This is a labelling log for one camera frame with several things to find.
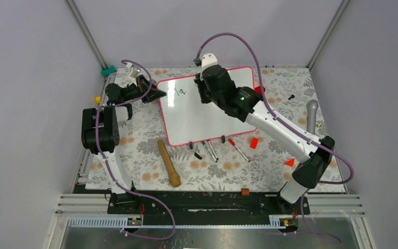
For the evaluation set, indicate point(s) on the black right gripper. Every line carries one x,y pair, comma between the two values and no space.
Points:
200,84

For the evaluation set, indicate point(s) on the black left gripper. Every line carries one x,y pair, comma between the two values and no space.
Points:
143,85

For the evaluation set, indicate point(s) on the pink framed whiteboard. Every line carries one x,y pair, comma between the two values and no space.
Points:
187,120

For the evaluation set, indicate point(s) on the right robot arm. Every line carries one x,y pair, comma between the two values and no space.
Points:
243,103

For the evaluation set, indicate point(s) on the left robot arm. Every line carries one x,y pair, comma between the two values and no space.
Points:
101,136

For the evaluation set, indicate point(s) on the red whiteboard marker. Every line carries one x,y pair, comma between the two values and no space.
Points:
239,150

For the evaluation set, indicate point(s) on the green whiteboard marker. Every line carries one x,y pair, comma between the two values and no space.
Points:
208,149

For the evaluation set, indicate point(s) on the blue whiteboard marker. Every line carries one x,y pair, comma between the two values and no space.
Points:
212,150

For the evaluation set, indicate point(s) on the large red block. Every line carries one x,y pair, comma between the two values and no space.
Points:
260,90

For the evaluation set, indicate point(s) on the teal clamp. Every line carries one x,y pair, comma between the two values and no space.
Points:
108,71

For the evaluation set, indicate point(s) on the small yellow cube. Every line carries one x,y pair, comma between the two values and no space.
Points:
98,99

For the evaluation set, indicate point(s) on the small red block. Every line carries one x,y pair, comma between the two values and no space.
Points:
254,143

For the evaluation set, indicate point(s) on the black marker cap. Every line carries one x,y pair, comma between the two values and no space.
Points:
198,156

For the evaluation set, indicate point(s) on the gold toy microphone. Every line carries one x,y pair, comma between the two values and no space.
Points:
173,176

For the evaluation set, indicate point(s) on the silver toy microphone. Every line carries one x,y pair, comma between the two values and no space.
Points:
312,108

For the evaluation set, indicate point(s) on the red triangular block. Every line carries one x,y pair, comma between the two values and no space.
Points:
290,162

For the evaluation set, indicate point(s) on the small brown cube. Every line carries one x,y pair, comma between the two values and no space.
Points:
245,192

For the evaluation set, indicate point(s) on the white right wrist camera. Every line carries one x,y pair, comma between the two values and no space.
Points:
207,60

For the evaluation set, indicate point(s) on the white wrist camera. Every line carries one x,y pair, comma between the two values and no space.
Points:
134,71
207,60

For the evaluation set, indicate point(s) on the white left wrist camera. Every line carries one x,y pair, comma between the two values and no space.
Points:
134,71

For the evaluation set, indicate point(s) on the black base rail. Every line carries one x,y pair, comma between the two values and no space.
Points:
202,208

